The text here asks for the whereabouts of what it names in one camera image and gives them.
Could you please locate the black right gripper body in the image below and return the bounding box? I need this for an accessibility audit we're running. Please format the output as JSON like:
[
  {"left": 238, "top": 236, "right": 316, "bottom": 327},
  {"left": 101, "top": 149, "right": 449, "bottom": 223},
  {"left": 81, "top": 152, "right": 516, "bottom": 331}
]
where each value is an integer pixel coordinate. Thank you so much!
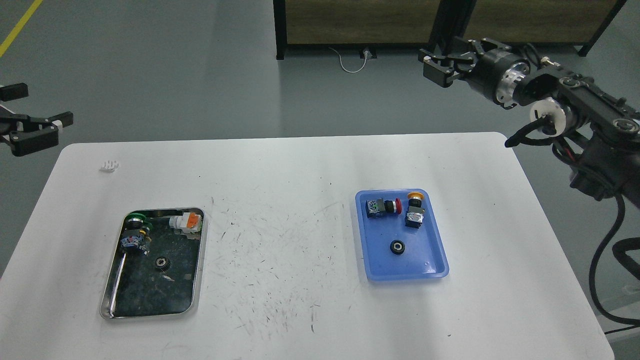
[{"left": 462, "top": 48, "right": 531, "bottom": 106}]

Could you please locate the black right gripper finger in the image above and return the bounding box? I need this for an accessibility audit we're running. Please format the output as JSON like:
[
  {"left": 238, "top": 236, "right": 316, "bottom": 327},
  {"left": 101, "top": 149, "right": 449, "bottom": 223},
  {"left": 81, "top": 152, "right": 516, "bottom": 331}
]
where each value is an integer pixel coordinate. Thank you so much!
[
  {"left": 418, "top": 37, "right": 514, "bottom": 63},
  {"left": 422, "top": 50, "right": 476, "bottom": 88}
]

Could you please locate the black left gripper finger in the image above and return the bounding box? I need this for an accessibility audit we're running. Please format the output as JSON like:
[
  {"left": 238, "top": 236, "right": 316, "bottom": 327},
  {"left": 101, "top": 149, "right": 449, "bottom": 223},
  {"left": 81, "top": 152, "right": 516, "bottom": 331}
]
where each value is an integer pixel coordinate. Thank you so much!
[
  {"left": 0, "top": 111, "right": 74, "bottom": 157},
  {"left": 0, "top": 83, "right": 29, "bottom": 102}
]

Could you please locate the black gear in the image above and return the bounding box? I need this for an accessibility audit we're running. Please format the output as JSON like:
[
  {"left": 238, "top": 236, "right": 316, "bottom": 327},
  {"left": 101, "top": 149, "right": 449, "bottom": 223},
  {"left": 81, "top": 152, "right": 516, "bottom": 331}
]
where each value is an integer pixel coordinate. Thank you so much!
[
  {"left": 153, "top": 256, "right": 171, "bottom": 272},
  {"left": 390, "top": 240, "right": 406, "bottom": 255}
]

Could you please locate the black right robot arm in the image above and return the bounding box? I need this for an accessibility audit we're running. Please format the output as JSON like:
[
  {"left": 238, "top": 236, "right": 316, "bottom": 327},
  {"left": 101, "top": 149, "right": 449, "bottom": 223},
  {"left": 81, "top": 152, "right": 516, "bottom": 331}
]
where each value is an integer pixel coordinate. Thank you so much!
[{"left": 418, "top": 38, "right": 640, "bottom": 330}]

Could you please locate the small white plastic piece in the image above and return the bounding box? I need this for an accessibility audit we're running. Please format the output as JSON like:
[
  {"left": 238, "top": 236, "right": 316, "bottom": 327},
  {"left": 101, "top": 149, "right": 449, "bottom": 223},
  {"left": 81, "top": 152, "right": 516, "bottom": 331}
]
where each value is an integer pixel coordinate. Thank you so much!
[{"left": 99, "top": 160, "right": 120, "bottom": 173}]

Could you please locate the blue plastic tray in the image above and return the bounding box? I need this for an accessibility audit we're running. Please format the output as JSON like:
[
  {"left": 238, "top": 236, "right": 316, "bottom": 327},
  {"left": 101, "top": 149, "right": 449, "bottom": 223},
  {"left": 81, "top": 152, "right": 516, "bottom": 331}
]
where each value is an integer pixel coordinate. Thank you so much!
[{"left": 355, "top": 188, "right": 450, "bottom": 281}]

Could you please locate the silver metal tray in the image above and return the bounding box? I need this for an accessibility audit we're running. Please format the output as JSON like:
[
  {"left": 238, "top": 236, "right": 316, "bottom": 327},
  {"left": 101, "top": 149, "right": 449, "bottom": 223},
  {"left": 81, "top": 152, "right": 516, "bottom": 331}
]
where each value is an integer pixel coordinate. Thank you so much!
[{"left": 99, "top": 207, "right": 207, "bottom": 321}]

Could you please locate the black frame wooden cabinet left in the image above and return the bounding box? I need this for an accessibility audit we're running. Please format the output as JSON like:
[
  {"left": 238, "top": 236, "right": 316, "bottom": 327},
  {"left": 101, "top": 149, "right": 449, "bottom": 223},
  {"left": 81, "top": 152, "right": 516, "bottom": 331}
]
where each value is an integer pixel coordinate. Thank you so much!
[{"left": 273, "top": 0, "right": 443, "bottom": 60}]

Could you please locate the black frame wooden cabinet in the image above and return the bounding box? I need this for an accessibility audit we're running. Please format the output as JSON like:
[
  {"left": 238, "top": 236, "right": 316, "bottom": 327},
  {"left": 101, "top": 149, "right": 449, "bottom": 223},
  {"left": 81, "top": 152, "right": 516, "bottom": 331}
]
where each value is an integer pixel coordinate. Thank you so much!
[
  {"left": 431, "top": 0, "right": 626, "bottom": 57},
  {"left": 273, "top": 0, "right": 443, "bottom": 60}
]

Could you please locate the white floor cable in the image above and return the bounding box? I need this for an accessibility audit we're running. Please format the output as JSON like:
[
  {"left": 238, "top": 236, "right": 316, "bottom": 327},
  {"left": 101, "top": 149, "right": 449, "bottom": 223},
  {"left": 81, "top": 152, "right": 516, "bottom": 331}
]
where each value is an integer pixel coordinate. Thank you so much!
[{"left": 329, "top": 47, "right": 373, "bottom": 74}]

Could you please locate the black frame wooden cabinet right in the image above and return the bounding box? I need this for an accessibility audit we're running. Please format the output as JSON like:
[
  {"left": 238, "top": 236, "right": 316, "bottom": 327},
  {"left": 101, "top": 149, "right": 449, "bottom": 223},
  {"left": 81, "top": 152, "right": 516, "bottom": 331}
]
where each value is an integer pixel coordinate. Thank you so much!
[{"left": 431, "top": 0, "right": 626, "bottom": 57}]

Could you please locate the yellow push button switch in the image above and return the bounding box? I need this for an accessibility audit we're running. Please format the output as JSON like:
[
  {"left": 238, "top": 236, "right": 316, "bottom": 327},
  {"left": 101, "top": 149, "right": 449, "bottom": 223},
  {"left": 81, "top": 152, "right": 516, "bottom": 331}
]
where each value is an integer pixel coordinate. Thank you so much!
[{"left": 405, "top": 191, "right": 425, "bottom": 229}]

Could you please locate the green push button switch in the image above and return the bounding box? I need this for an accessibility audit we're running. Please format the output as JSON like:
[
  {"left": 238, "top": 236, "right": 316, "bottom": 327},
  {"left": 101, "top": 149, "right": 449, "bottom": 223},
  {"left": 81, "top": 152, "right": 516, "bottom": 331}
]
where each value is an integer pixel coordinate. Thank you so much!
[{"left": 119, "top": 212, "right": 154, "bottom": 255}]

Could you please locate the red push button switch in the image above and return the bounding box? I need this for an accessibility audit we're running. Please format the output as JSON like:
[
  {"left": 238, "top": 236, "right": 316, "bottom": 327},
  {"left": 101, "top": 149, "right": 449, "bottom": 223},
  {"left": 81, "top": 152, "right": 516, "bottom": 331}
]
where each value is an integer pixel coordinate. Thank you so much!
[{"left": 365, "top": 198, "right": 403, "bottom": 219}]

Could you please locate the orange white switch part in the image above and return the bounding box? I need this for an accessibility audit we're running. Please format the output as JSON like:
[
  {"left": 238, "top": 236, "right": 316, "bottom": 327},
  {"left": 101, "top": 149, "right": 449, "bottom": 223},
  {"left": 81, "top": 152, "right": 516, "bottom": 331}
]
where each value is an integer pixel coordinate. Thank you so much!
[{"left": 168, "top": 212, "right": 202, "bottom": 235}]

